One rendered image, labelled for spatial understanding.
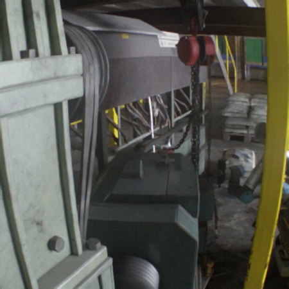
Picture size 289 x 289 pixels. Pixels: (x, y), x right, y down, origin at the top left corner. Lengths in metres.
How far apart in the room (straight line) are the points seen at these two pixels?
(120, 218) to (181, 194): 0.22
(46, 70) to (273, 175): 1.06
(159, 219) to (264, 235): 0.66
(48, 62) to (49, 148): 0.19
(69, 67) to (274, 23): 0.89
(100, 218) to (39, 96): 0.53
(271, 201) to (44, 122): 1.06
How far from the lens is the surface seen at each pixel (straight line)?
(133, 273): 1.03
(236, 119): 5.25
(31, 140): 0.68
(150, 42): 2.34
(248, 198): 1.90
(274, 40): 1.36
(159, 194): 1.14
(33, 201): 0.71
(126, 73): 1.99
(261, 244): 1.59
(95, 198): 1.21
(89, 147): 0.87
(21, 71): 0.61
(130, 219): 1.05
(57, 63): 0.69
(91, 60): 0.81
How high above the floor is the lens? 1.33
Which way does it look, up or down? 16 degrees down
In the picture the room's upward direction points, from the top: 2 degrees counter-clockwise
